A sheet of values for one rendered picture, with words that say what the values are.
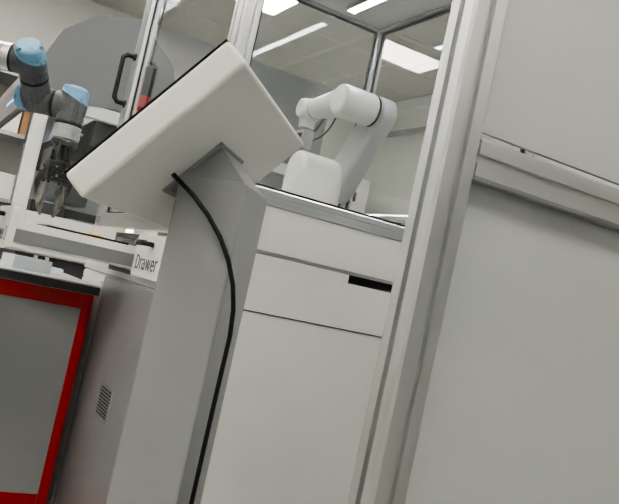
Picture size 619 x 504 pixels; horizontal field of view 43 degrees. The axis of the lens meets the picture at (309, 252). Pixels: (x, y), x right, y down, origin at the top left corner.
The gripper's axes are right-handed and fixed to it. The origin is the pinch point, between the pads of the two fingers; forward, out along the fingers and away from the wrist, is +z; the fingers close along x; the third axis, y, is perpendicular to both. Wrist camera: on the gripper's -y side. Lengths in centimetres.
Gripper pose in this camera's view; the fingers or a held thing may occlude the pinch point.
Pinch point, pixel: (46, 211)
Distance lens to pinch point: 228.9
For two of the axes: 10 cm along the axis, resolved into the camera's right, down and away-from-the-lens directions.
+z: -2.1, 9.8, -0.6
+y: 4.7, 0.5, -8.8
